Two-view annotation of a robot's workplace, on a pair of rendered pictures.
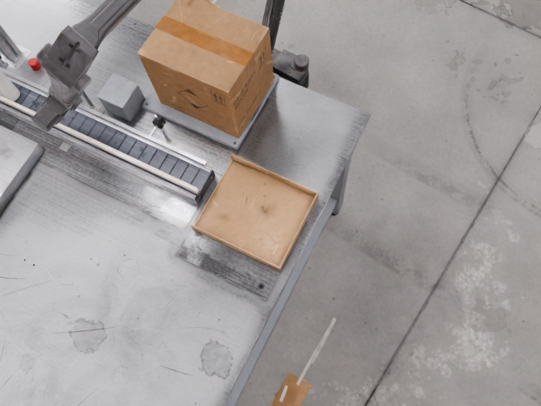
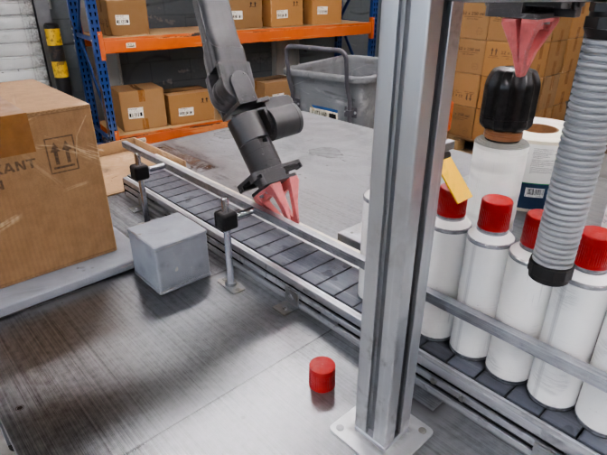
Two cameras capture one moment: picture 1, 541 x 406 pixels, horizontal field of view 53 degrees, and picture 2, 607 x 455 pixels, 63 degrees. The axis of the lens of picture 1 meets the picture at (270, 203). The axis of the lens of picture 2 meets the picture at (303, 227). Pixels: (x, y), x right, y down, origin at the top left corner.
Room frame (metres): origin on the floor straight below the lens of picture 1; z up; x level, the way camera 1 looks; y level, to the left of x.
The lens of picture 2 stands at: (1.72, 0.81, 1.30)
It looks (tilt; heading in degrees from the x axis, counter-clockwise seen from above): 26 degrees down; 192
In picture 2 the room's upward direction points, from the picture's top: straight up
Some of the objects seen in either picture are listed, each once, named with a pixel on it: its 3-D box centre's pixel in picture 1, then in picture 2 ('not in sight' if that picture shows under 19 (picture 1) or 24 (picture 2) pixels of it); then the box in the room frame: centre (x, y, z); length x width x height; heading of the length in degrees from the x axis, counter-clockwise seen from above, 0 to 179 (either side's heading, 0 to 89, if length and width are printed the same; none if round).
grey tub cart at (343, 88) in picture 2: not in sight; (350, 114); (-1.64, 0.42, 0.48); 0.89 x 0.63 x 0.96; 156
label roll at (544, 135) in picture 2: not in sight; (530, 162); (0.64, 1.07, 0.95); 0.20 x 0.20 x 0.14
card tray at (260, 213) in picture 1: (254, 210); (115, 165); (0.58, 0.05, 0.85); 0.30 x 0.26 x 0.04; 55
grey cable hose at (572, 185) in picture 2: not in sight; (578, 157); (1.33, 0.94, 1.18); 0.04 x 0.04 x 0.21
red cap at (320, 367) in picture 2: (34, 64); (322, 373); (1.24, 0.73, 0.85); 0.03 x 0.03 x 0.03
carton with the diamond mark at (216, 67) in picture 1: (211, 68); (4, 175); (1.01, 0.12, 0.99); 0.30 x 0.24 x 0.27; 54
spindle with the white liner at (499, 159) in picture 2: not in sight; (498, 161); (0.88, 0.96, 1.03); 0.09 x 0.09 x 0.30
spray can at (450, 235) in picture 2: not in sight; (443, 263); (1.16, 0.87, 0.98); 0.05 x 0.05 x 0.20
